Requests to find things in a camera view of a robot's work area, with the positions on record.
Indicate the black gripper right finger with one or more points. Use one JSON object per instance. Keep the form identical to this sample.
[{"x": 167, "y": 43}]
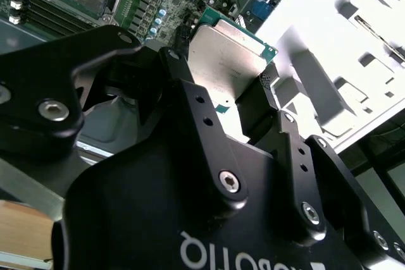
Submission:
[{"x": 297, "y": 162}]

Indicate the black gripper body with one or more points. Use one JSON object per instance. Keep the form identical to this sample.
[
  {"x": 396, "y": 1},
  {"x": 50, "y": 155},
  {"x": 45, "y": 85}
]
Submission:
[{"x": 142, "y": 213}]

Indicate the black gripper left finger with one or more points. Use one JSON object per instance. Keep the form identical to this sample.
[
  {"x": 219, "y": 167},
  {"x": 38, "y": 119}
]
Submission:
[{"x": 38, "y": 77}]

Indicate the silver CPU green board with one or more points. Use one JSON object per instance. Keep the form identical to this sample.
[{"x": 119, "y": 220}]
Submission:
[{"x": 228, "y": 52}]

